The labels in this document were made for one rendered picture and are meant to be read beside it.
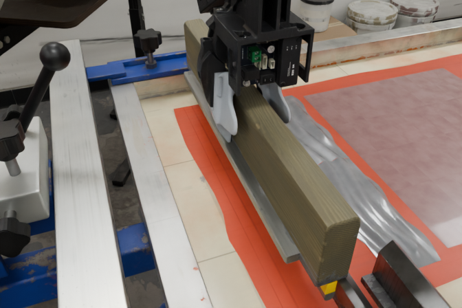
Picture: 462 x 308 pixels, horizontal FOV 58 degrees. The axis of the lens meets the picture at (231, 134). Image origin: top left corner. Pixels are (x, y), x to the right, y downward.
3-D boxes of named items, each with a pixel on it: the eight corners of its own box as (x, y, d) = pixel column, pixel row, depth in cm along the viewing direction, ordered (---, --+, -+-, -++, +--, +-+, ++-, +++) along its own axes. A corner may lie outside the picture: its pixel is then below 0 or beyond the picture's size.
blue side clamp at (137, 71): (267, 69, 83) (269, 36, 79) (278, 81, 79) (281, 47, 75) (113, 97, 75) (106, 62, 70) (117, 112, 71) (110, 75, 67)
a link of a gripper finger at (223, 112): (218, 169, 43) (229, 91, 38) (201, 137, 48) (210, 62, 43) (245, 166, 44) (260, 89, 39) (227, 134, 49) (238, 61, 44)
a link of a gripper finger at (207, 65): (197, 108, 43) (205, 26, 39) (193, 100, 45) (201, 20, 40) (239, 105, 45) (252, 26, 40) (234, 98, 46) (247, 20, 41)
